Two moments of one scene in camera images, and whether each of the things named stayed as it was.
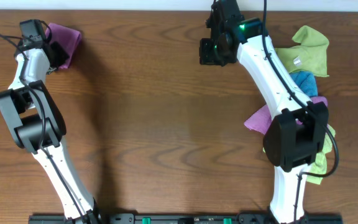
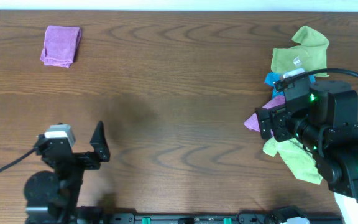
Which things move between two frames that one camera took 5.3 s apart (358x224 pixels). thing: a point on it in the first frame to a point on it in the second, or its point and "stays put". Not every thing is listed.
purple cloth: (69, 38) stays put
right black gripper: (207, 51) to (276, 123)
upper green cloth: (311, 56) stays put
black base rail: (185, 218) stays put
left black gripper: (58, 55) to (78, 158)
